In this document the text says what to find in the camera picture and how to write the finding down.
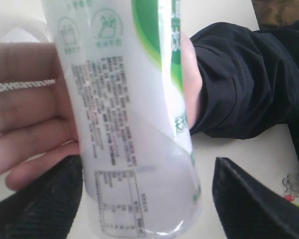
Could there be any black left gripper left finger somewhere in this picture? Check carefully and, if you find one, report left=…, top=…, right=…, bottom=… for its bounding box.
left=0, top=155, right=83, bottom=239

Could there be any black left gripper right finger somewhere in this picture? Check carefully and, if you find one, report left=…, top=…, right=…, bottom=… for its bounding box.
left=212, top=157, right=299, bottom=239

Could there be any clear red label cola bottle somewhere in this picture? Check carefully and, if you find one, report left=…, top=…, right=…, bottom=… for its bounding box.
left=282, top=173, right=299, bottom=207

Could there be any white green label bottle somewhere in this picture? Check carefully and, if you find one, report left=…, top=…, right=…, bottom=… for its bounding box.
left=42, top=0, right=202, bottom=239

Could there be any black sleeved forearm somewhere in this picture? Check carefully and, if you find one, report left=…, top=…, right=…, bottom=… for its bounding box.
left=191, top=21, right=299, bottom=161

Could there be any clear bottle with barcode label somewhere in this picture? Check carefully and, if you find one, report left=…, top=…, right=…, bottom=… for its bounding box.
left=0, top=20, right=49, bottom=43

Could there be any open bare human hand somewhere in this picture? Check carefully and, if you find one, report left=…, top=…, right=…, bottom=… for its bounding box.
left=0, top=43, right=80, bottom=191

